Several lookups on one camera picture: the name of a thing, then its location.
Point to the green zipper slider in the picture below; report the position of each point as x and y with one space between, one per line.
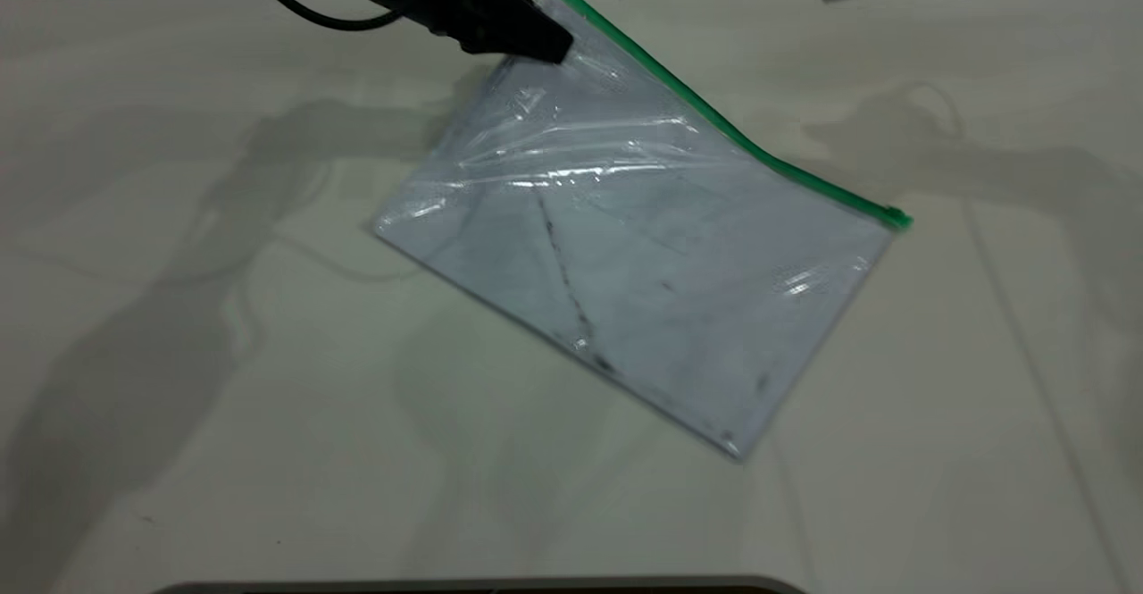
894 216

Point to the transparent plastic zipper bag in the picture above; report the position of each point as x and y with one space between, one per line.
643 246

